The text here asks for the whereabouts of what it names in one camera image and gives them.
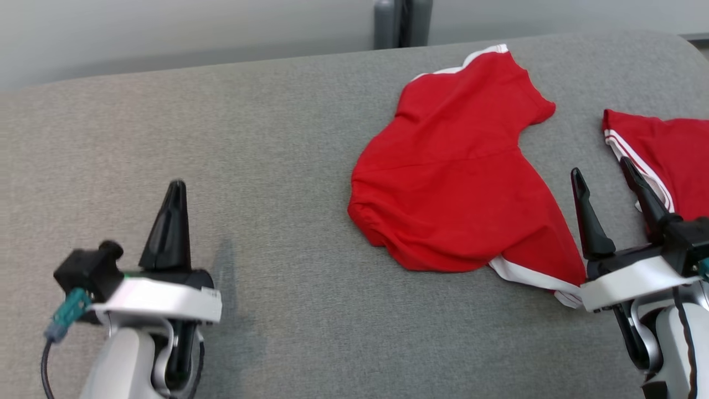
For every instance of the grey partition foot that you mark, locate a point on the grey partition foot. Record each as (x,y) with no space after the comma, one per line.
(422,22)

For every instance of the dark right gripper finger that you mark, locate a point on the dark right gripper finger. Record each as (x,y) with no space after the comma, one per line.
(648,205)
(592,233)

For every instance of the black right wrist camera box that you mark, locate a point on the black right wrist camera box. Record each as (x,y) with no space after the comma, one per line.
(689,244)

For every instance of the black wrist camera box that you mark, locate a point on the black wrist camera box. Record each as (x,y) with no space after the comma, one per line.
(86,271)
(689,244)

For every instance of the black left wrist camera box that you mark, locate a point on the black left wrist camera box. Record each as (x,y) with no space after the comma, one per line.
(86,271)

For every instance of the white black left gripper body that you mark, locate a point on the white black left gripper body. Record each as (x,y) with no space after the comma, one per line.
(166,299)

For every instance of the red basketball jersey white trim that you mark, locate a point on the red basketball jersey white trim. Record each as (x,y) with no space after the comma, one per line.
(460,177)

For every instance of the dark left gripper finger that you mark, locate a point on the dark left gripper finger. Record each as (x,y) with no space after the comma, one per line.
(158,244)
(180,238)

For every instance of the grey post behind table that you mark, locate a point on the grey post behind table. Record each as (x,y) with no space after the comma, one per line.
(386,22)

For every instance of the red shorts white stripes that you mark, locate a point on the red shorts white stripes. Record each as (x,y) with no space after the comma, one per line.
(676,155)

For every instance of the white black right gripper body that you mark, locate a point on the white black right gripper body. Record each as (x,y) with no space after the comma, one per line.
(631,280)

